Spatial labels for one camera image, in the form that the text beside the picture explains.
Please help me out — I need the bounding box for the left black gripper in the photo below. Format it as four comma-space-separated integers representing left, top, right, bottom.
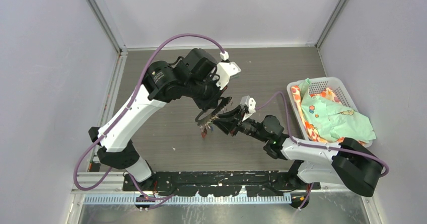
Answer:
184, 72, 228, 113

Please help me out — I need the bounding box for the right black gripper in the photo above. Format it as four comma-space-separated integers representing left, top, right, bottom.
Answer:
211, 105, 269, 143

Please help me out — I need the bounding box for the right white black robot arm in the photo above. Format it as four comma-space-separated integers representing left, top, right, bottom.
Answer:
213, 106, 387, 197

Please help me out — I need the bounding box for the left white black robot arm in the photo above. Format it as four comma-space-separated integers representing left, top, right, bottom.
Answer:
90, 48, 241, 191

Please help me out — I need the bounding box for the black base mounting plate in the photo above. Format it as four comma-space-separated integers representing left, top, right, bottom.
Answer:
122, 170, 320, 197

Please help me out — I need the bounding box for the orange patterned cloth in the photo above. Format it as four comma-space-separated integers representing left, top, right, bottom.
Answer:
291, 85, 366, 146

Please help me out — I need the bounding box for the green patterned cloth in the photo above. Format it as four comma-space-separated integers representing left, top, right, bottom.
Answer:
299, 78, 377, 143

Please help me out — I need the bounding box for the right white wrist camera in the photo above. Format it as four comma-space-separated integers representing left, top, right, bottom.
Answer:
240, 96, 256, 121

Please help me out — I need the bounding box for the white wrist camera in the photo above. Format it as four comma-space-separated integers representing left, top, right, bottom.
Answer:
240, 96, 256, 121
213, 51, 241, 90

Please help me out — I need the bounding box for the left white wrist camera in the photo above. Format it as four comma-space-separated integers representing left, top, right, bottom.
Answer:
213, 51, 241, 90

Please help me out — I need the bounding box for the white slotted cable duct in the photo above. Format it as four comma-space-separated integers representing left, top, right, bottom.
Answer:
83, 193, 292, 205

